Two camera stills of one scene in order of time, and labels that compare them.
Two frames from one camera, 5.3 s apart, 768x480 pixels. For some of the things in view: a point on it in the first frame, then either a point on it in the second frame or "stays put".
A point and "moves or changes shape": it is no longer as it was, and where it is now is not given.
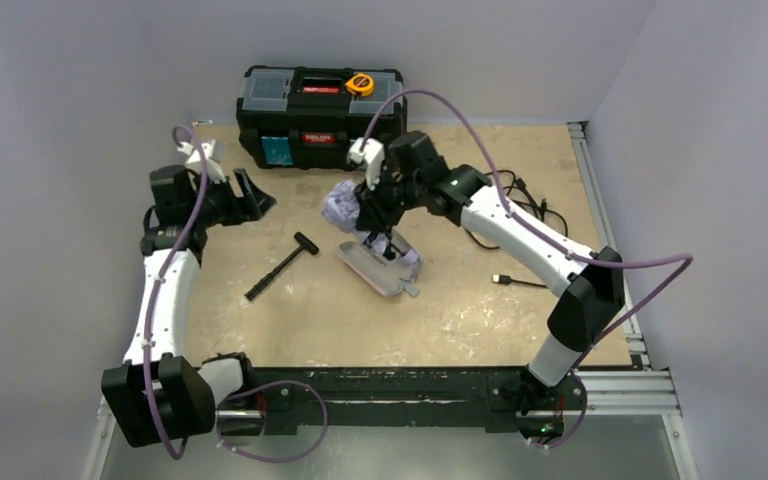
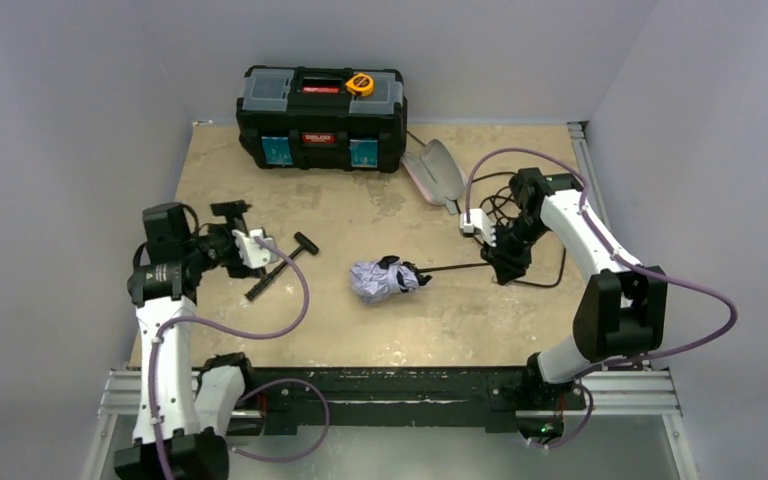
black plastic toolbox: [307, 117] stays put
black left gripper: [231, 201] → [234, 221]
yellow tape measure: [360, 85] stays put
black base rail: [408, 397] stays put
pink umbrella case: [383, 275] moves or changes shape
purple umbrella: [340, 208] → [375, 278]
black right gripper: [373, 216] → [506, 254]
